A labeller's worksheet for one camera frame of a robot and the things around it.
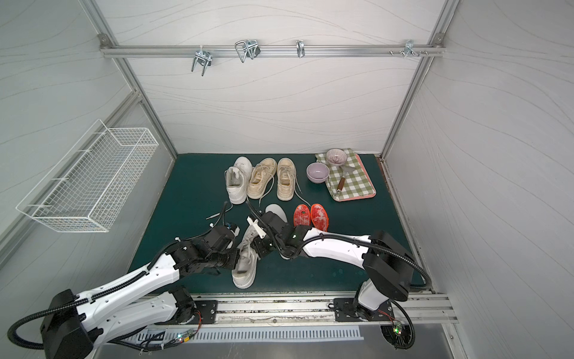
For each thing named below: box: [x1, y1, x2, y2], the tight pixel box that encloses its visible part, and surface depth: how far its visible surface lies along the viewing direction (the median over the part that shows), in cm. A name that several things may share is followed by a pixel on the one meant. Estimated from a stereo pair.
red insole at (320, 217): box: [310, 203, 329, 232], surface depth 100 cm
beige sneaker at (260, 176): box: [246, 157, 278, 199], surface depth 106 cm
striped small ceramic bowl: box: [325, 148, 348, 167], surface depth 119 cm
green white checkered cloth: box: [314, 148, 375, 200], surface depth 112 cm
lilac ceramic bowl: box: [306, 161, 331, 184], surface depth 110 cm
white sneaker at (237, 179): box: [224, 156, 254, 205], surface depth 103 cm
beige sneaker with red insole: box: [276, 157, 296, 202], surface depth 106 cm
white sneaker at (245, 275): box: [231, 225, 261, 290], surface depth 78 cm
